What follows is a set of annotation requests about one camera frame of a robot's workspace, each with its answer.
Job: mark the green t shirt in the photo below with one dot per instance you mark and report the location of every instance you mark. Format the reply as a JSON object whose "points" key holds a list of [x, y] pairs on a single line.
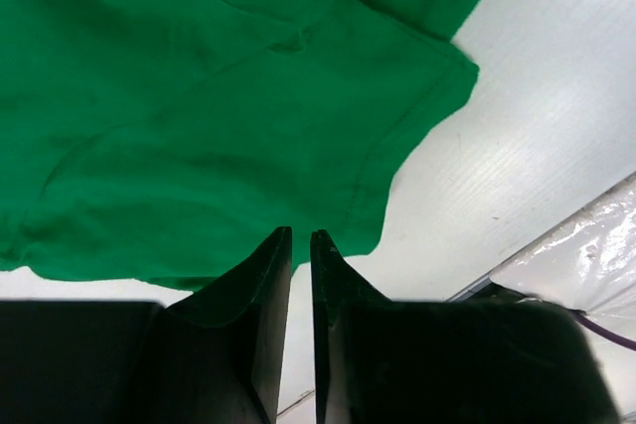
{"points": [[163, 140]]}

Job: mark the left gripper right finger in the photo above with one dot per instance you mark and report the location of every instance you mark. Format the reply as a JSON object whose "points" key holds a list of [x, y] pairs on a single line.
{"points": [[474, 361]]}

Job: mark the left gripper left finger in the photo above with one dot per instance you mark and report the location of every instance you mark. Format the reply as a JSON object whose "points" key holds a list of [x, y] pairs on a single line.
{"points": [[213, 357]]}

